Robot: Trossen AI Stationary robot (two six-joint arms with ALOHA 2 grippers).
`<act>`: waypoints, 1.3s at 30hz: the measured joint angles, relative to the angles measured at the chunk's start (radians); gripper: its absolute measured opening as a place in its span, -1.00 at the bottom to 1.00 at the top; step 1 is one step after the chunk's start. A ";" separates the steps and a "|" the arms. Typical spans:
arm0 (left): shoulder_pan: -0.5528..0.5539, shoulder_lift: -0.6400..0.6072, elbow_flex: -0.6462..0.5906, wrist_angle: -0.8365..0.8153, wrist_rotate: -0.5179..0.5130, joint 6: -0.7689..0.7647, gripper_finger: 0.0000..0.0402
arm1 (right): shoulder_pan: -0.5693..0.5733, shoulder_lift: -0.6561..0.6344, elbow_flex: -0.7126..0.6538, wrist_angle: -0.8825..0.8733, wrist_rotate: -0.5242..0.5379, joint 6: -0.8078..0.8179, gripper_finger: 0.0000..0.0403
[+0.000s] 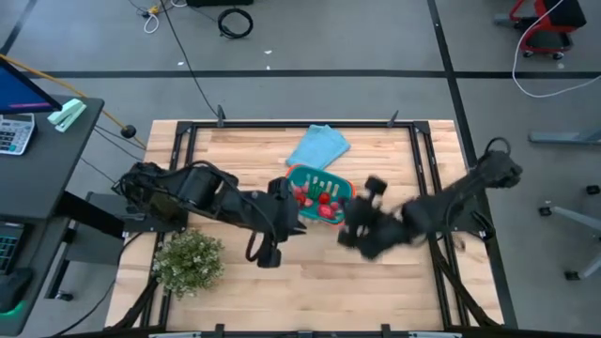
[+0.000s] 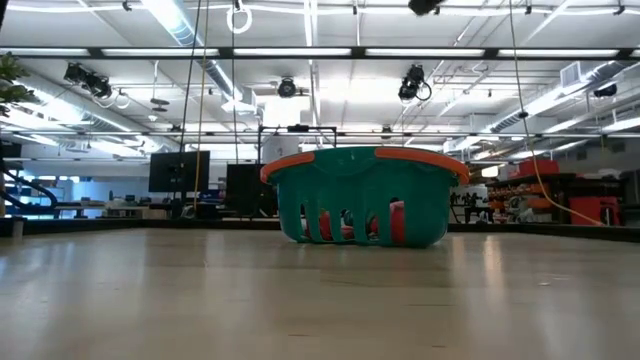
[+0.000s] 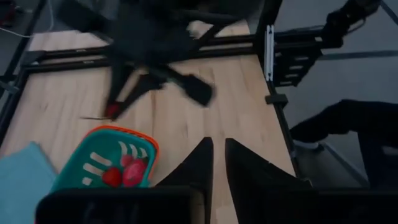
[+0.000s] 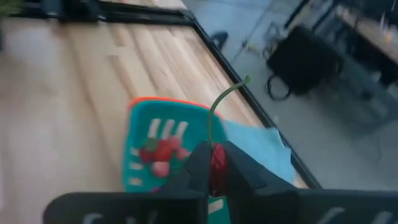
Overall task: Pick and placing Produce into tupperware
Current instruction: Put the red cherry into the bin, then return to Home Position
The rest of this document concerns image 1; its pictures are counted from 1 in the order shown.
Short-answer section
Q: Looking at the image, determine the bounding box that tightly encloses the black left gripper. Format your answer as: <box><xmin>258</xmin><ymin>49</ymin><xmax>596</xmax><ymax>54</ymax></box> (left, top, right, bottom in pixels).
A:
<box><xmin>256</xmin><ymin>176</ymin><xmax>308</xmax><ymax>270</ymax></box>

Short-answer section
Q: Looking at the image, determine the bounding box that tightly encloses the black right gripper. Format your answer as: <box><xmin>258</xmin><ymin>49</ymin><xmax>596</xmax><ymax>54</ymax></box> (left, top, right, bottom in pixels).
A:
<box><xmin>336</xmin><ymin>176</ymin><xmax>410</xmax><ymax>261</ymax></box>

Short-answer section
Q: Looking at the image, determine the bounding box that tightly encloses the teal basket with orange rim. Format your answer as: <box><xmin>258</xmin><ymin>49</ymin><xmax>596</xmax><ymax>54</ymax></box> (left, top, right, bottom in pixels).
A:
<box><xmin>285</xmin><ymin>163</ymin><xmax>358</xmax><ymax>227</ymax></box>

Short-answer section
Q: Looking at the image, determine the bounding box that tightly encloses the light blue cloth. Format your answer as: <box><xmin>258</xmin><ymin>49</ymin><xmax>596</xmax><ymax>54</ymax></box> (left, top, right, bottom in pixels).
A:
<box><xmin>285</xmin><ymin>123</ymin><xmax>352</xmax><ymax>171</ymax></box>

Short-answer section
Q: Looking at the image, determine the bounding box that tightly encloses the green artificial plant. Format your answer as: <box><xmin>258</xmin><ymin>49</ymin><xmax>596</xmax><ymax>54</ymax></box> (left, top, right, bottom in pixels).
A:
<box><xmin>150</xmin><ymin>228</ymin><xmax>226</xmax><ymax>300</ymax></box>

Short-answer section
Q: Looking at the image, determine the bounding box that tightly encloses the grey table foot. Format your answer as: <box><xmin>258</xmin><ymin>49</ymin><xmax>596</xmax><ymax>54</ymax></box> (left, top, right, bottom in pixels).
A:
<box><xmin>527</xmin><ymin>122</ymin><xmax>601</xmax><ymax>146</ymax></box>

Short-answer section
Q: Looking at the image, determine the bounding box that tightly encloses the grey chair base with casters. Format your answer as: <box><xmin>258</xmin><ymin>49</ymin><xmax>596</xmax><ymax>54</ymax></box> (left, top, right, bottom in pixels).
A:
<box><xmin>538</xmin><ymin>184</ymin><xmax>601</xmax><ymax>282</ymax></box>

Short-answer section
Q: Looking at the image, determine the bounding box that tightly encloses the black box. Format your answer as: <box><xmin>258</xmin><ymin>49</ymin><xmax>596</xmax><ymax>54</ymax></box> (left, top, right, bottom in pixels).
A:
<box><xmin>186</xmin><ymin>0</ymin><xmax>255</xmax><ymax>8</ymax></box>

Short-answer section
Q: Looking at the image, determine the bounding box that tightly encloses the red and black cart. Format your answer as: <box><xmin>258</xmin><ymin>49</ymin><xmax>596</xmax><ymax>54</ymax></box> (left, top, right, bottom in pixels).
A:
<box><xmin>492</xmin><ymin>0</ymin><xmax>588</xmax><ymax>61</ymax></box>

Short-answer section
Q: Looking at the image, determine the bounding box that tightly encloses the mint green stapler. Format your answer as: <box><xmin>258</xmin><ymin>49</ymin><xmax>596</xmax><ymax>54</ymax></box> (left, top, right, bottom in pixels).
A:
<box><xmin>46</xmin><ymin>98</ymin><xmax>88</xmax><ymax>134</ymax></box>

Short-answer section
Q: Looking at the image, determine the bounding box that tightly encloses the black desk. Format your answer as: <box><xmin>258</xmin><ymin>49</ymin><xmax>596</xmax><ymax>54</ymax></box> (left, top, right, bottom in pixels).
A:
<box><xmin>0</xmin><ymin>95</ymin><xmax>105</xmax><ymax>337</ymax></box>

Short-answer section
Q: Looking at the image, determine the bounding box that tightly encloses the black computer mouse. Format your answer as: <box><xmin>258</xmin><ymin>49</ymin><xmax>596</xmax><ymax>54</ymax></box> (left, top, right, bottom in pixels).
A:
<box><xmin>0</xmin><ymin>267</ymin><xmax>34</xmax><ymax>314</ymax></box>

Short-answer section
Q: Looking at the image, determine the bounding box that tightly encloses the black keyboard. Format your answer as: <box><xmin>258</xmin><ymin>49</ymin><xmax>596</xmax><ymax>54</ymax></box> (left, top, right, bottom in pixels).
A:
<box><xmin>0</xmin><ymin>222</ymin><xmax>25</xmax><ymax>276</ymax></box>

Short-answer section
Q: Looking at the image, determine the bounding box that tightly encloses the white calculator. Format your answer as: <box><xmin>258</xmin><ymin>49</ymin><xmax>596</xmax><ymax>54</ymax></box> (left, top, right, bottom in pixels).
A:
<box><xmin>0</xmin><ymin>113</ymin><xmax>37</xmax><ymax>157</ymax></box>

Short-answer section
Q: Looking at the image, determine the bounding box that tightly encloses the computer monitor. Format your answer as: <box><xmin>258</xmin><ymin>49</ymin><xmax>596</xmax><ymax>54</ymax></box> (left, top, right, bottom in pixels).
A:
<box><xmin>0</xmin><ymin>55</ymin><xmax>64</xmax><ymax>116</ymax></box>

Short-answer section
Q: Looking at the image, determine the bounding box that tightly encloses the black metal table frame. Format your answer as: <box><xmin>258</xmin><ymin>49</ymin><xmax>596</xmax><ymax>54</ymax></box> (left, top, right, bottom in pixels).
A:
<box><xmin>110</xmin><ymin>105</ymin><xmax>507</xmax><ymax>338</ymax></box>

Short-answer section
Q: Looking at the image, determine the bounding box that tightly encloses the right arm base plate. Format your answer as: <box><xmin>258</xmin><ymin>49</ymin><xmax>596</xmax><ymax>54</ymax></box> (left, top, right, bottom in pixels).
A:
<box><xmin>424</xmin><ymin>206</ymin><xmax>495</xmax><ymax>236</ymax></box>

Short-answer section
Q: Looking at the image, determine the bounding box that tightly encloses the black cable bundle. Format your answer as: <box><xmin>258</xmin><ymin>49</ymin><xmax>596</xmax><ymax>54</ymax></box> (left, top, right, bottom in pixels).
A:
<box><xmin>111</xmin><ymin>276</ymin><xmax>161</xmax><ymax>330</ymax></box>
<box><xmin>427</xmin><ymin>232</ymin><xmax>501</xmax><ymax>329</ymax></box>

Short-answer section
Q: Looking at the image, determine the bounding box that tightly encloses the black cable under table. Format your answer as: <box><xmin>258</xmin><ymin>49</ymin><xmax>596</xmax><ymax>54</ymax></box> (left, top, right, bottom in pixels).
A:
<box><xmin>49</xmin><ymin>232</ymin><xmax>145</xmax><ymax>338</ymax></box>

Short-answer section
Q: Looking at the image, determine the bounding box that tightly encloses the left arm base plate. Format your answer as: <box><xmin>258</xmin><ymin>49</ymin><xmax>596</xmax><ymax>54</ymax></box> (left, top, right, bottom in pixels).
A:
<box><xmin>86</xmin><ymin>191</ymin><xmax>190</xmax><ymax>234</ymax></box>

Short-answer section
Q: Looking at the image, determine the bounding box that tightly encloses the thin black cable pair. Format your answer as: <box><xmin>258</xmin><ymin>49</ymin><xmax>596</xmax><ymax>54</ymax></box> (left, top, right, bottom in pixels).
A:
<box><xmin>79</xmin><ymin>124</ymin><xmax>146</xmax><ymax>182</ymax></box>

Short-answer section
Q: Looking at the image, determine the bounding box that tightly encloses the long black floor cable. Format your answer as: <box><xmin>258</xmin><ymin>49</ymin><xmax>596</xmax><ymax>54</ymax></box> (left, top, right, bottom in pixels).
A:
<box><xmin>158</xmin><ymin>0</ymin><xmax>222</xmax><ymax>119</ymax></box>

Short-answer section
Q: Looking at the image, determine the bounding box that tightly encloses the long white floor cable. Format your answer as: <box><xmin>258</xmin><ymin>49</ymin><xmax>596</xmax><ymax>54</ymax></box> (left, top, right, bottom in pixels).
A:
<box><xmin>511</xmin><ymin>0</ymin><xmax>601</xmax><ymax>100</ymax></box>

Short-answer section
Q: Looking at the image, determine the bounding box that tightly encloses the coiled black cable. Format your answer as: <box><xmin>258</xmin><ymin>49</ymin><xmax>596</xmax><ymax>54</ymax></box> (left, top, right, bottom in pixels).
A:
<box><xmin>216</xmin><ymin>7</ymin><xmax>255</xmax><ymax>40</ymax></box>

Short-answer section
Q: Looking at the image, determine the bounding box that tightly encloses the white cable with yellow plug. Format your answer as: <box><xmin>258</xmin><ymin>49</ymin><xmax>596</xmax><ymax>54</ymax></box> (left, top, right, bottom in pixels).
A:
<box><xmin>140</xmin><ymin>3</ymin><xmax>163</xmax><ymax>35</ymax></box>

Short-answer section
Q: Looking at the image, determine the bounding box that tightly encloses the yellow floor cable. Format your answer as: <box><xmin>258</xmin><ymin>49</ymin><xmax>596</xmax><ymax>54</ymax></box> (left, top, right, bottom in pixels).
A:
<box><xmin>0</xmin><ymin>54</ymin><xmax>147</xmax><ymax>150</ymax></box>

